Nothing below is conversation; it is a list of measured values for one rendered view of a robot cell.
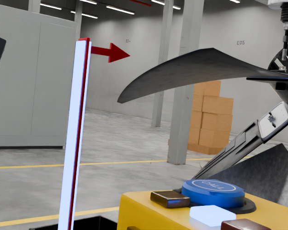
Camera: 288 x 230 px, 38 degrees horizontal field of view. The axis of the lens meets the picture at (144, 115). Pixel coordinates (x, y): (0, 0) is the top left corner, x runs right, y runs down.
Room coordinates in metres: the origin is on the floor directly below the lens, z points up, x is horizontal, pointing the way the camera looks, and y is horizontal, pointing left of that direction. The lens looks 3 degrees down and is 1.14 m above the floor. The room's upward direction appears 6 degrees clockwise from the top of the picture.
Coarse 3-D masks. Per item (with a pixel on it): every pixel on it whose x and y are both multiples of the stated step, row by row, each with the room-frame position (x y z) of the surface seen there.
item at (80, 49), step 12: (84, 48) 0.47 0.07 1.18; (72, 84) 0.48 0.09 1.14; (72, 96) 0.48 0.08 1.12; (72, 108) 0.48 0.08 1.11; (72, 120) 0.48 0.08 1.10; (72, 132) 0.47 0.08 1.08; (72, 144) 0.47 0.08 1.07; (72, 156) 0.47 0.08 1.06; (72, 168) 0.47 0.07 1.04; (60, 204) 0.48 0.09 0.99; (60, 216) 0.48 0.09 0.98; (60, 228) 0.48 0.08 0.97
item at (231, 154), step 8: (256, 120) 0.80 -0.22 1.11; (248, 128) 0.80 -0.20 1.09; (256, 128) 0.77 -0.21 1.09; (240, 136) 0.80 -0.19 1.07; (248, 136) 0.77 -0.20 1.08; (256, 136) 0.74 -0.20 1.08; (232, 144) 0.80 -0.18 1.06; (240, 144) 0.76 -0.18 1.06; (248, 144) 0.74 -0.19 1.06; (256, 144) 0.72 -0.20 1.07; (224, 152) 0.79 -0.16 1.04; (232, 152) 0.77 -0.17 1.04; (240, 152) 0.74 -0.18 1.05; (248, 152) 0.72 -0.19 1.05; (216, 160) 0.80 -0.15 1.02; (224, 160) 0.76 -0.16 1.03; (232, 160) 0.74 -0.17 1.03; (208, 168) 0.79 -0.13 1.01; (216, 168) 0.76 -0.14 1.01; (224, 168) 0.73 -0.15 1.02; (200, 176) 0.80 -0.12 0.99; (208, 176) 0.75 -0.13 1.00
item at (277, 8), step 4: (268, 0) 0.67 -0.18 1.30; (272, 0) 0.66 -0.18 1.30; (276, 0) 0.65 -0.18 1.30; (280, 0) 0.65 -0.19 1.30; (284, 0) 0.64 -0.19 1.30; (268, 4) 0.67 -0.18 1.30; (272, 4) 0.67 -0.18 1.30; (276, 4) 0.66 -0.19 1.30; (280, 4) 0.66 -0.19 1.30; (284, 4) 0.66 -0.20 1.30; (272, 8) 0.69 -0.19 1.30; (276, 8) 0.69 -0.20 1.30; (280, 8) 0.69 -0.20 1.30
